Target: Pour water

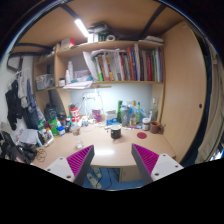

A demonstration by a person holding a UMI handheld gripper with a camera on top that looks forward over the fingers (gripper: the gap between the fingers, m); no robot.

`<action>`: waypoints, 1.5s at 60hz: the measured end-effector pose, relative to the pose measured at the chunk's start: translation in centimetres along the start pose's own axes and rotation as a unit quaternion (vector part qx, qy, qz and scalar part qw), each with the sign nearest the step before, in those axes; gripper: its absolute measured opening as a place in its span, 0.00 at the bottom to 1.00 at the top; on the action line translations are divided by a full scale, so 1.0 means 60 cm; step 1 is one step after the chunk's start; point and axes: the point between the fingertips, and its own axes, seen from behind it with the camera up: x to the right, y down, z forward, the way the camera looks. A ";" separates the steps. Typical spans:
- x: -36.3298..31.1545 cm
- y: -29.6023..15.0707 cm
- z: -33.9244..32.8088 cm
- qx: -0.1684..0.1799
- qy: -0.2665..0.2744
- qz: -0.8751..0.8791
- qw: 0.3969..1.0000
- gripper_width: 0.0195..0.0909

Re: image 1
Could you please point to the magenta box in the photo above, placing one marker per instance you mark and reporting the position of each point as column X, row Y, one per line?
column 97, row 115

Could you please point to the white wall outlet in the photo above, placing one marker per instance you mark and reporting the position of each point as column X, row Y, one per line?
column 88, row 96

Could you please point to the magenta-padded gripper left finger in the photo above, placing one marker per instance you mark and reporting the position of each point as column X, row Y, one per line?
column 80, row 160

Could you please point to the glass jar with white lid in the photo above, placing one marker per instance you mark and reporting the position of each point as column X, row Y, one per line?
column 145, row 124

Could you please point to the red and white can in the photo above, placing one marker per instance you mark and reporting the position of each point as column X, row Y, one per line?
column 75, row 112

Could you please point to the green glass bottle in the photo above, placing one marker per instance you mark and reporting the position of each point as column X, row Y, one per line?
column 119, row 111

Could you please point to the white and blue carton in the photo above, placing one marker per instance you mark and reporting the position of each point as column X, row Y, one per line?
column 111, row 117

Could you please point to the black mug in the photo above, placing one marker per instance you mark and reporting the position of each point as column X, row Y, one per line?
column 115, row 132

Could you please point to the blue-grey hanging garment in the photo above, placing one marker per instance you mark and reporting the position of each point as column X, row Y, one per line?
column 30, row 106

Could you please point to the grey slipper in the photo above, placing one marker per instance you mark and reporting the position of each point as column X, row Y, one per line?
column 93, row 180
column 97, row 172

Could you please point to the black box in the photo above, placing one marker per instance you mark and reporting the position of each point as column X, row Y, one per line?
column 50, row 112

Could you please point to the ceiling tube light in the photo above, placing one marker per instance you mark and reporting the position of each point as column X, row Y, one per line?
column 81, row 27

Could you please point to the green jar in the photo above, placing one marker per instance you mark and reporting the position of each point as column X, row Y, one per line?
column 53, row 126

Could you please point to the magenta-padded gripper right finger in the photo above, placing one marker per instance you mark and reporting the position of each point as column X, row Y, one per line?
column 146, row 161

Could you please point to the white jar with blue lid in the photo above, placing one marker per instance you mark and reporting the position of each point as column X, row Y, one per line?
column 61, row 131

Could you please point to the glass bottle with gold cap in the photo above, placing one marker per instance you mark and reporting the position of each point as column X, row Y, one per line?
column 134, row 114

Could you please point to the flat round red coaster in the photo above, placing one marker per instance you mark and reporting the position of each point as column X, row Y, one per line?
column 141, row 135

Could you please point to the clear glass bottle white cap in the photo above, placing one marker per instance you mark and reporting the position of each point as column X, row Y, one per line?
column 153, row 112

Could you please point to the black hanging garment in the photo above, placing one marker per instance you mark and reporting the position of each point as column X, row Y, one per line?
column 13, row 106

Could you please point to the wooden shelf unit with books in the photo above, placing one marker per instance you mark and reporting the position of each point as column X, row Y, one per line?
column 110, row 43

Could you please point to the black bag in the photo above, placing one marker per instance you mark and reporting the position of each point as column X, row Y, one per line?
column 13, row 150

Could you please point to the grey shaker bottle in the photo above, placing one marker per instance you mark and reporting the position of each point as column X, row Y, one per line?
column 124, row 116

